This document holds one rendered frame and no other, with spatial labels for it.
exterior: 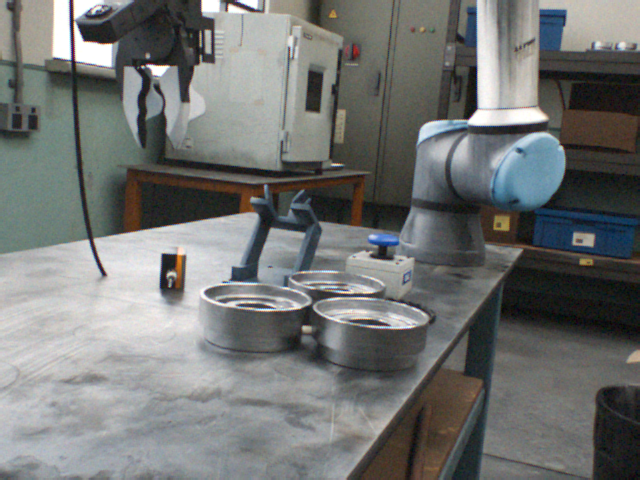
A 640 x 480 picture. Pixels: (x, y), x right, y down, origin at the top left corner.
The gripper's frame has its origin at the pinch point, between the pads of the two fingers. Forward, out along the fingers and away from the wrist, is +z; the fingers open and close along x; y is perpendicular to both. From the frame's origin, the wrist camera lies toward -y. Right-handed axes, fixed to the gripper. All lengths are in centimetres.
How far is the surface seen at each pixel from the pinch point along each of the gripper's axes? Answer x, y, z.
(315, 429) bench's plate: -33.6, -25.9, 18.0
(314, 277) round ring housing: -18.3, 4.7, 15.3
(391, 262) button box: -23.5, 15.8, 15.0
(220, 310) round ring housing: -19.1, -15.6, 14.1
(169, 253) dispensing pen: -1.9, -0.3, 13.3
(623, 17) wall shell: -18, 402, -59
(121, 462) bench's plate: -26.5, -37.0, 17.0
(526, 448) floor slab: -17, 171, 107
